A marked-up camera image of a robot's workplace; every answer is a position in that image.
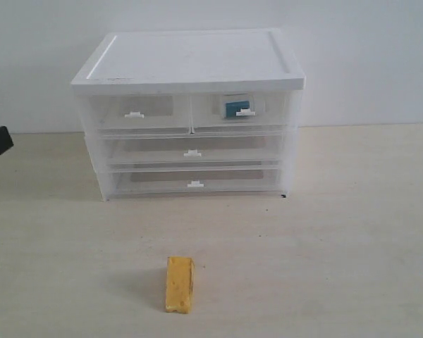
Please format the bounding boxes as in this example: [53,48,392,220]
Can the white plastic drawer cabinet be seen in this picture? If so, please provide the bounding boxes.
[70,28,306,200]

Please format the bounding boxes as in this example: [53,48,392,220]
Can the white capped blue bottle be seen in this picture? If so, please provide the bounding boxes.
[219,93,266,120]

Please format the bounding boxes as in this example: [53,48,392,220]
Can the clear middle wide drawer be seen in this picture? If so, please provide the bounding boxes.
[99,135,283,165]

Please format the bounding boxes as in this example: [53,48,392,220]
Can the yellow cheese block sponge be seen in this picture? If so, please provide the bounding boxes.
[165,256,195,314]

